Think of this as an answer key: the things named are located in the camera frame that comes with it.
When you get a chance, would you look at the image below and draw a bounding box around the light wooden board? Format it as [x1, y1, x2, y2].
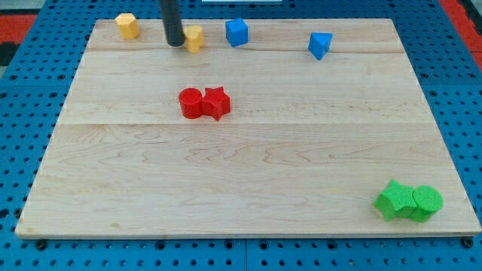
[16, 19, 481, 239]

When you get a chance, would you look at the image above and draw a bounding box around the yellow heart block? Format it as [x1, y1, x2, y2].
[185, 25, 204, 53]

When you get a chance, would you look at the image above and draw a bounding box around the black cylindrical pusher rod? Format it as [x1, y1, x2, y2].
[159, 0, 185, 47]

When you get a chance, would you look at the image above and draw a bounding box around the green cylinder block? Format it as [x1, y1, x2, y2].
[409, 186, 444, 223]

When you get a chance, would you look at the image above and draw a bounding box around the blue cube block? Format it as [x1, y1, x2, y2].
[225, 18, 249, 47]

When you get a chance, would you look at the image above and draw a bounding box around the green star block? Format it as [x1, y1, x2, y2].
[374, 179, 417, 221]

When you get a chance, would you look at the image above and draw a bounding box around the red cylinder block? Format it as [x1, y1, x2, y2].
[178, 87, 203, 119]

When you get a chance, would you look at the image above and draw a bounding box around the red star block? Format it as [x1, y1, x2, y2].
[201, 86, 230, 120]

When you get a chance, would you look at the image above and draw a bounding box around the yellow hexagon block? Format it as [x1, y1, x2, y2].
[114, 13, 140, 40]

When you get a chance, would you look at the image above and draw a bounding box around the blue triangle block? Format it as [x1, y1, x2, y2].
[307, 32, 333, 60]

